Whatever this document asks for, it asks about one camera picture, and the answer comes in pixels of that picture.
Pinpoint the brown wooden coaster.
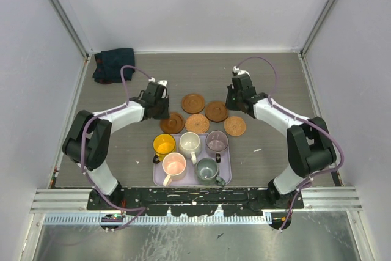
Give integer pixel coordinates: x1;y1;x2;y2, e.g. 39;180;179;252
181;93;205;114
205;101;229;123
159;112;185;134

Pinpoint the woven rattan coaster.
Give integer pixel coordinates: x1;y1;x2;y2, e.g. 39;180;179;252
185;114;210;134
224;116;246;137

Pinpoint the purple glass mug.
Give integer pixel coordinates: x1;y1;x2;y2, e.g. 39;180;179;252
205;131;229;163

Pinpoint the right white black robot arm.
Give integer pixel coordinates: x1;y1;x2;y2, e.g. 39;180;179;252
225;70;337;208

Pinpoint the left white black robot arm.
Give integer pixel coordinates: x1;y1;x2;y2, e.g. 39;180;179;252
62;80;169;210

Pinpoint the yellow glass mug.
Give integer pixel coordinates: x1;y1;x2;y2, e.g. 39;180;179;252
152;134;177;164

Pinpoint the white ceramic mug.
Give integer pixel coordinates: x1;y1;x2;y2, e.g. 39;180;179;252
179;132;202;165

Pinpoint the dark blue folded cloth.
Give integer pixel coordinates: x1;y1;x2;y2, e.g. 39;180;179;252
92;48;136;84

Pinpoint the pink ceramic mug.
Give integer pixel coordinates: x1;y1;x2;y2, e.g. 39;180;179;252
162;153;186;187

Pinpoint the lilac plastic tray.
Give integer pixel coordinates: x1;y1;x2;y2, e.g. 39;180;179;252
152;133;232;187

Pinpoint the grey ceramic mug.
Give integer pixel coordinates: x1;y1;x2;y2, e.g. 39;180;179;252
195;158;226;187

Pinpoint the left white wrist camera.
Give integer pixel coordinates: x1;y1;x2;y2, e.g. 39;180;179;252
148;77;168;98

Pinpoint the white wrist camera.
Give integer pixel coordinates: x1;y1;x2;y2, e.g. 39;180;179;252
232;66;250;76
148;77;168;98

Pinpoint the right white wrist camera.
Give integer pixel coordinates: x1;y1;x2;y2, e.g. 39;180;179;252
232;66;250;76

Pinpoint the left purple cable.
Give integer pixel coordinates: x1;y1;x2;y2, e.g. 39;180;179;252
82;65;155;232

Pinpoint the purple cable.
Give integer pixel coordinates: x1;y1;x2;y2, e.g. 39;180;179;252
236;56;345;232
82;65;155;232

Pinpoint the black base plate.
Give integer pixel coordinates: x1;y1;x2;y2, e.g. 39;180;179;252
87;186;305;216

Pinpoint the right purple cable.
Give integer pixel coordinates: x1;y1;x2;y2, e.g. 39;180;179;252
236;56;345;232

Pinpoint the aluminium front rail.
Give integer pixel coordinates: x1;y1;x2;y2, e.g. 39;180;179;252
31;187;362;215

